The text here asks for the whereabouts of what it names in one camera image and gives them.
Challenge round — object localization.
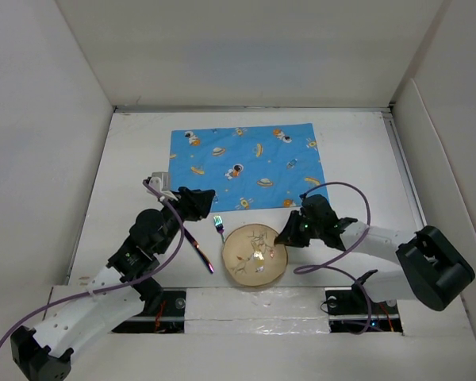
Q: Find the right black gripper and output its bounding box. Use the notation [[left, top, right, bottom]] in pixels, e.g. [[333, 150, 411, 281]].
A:
[[276, 210, 323, 248]]

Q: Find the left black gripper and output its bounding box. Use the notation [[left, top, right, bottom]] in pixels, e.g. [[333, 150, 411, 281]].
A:
[[155, 187, 213, 255]]

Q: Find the iridescent rainbow fork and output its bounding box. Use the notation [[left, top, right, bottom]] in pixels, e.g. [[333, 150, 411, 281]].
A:
[[213, 215, 225, 244]]

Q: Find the iridescent rainbow knife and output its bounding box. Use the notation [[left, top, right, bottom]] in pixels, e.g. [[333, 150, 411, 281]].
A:
[[184, 227, 214, 274]]

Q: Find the beige bird-pattern plate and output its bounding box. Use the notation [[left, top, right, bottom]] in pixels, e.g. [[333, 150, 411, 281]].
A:
[[222, 224, 288, 287]]

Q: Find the blue space-print placemat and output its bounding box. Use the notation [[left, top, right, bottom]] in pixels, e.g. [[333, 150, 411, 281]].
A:
[[168, 123, 327, 213]]

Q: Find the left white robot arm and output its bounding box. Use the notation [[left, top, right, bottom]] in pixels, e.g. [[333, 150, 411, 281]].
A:
[[10, 187, 215, 380]]

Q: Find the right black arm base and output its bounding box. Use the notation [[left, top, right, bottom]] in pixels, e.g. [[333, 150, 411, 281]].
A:
[[320, 266, 404, 335]]

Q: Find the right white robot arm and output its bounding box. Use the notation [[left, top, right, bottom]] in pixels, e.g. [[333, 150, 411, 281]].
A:
[[274, 194, 475, 313]]

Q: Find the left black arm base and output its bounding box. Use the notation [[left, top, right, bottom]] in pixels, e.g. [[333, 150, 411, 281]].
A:
[[112, 289, 186, 334]]

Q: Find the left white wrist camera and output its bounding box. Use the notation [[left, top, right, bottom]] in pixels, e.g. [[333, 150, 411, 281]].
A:
[[143, 171, 176, 201]]

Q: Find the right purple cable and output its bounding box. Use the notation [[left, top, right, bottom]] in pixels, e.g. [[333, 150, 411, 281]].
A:
[[293, 181, 376, 333]]

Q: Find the purple cable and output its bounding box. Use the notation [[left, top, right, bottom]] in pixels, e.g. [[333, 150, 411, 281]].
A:
[[293, 181, 376, 333], [0, 179, 185, 378]]

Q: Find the white taped front rail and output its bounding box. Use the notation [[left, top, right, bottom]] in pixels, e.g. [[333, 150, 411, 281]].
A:
[[184, 287, 330, 336]]

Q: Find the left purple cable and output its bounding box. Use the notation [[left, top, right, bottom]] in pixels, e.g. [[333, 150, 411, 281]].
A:
[[0, 179, 185, 378]]

